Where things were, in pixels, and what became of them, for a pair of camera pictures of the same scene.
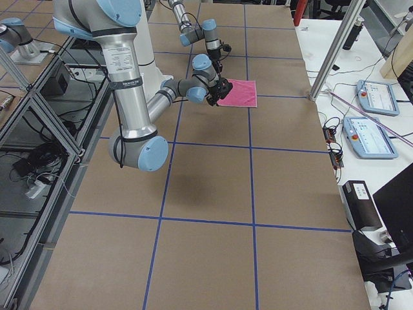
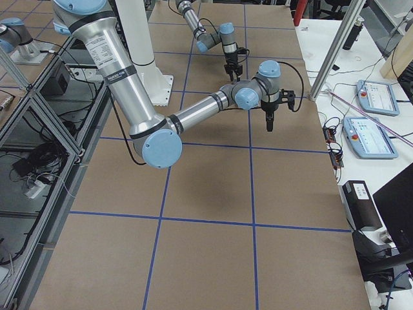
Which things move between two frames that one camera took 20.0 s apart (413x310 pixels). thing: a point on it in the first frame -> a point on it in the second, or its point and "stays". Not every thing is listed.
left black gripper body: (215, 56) -> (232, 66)
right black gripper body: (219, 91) -> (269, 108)
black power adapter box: (55, 86) stays
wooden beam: (400, 57) stays
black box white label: (360, 206) stays
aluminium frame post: (337, 49) stays
